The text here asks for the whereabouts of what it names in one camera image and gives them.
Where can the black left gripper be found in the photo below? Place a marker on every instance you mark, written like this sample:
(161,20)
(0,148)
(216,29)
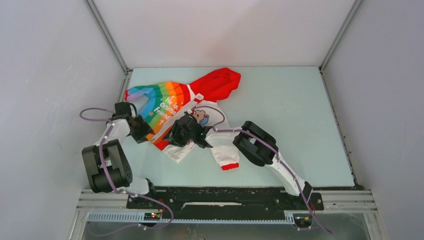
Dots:
(146,129)

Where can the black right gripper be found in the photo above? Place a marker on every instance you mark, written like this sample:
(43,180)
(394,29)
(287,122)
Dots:
(173,137)

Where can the rainbow white red hooded jacket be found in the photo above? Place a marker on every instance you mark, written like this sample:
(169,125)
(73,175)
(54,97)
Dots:
(168,101)

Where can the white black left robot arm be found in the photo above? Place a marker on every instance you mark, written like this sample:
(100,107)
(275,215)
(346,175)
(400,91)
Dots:
(106,165)

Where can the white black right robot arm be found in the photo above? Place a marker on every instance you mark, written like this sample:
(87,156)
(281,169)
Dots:
(258,146)

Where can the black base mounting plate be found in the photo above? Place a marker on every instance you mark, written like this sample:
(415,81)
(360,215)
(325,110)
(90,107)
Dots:
(178,197)

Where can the aluminium frame rail left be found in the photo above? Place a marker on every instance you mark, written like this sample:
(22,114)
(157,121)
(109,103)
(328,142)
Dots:
(107,35)

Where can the aluminium frame rail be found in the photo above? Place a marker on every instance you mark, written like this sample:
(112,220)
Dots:
(107,35)
(354,9)

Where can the white toothed cable strip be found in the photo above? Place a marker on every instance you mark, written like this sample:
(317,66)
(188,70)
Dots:
(147,217)

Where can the aluminium front frame rails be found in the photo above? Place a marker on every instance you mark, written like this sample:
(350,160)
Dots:
(321,201)

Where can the aluminium frame rail right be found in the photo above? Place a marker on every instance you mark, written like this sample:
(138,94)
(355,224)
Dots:
(354,9)

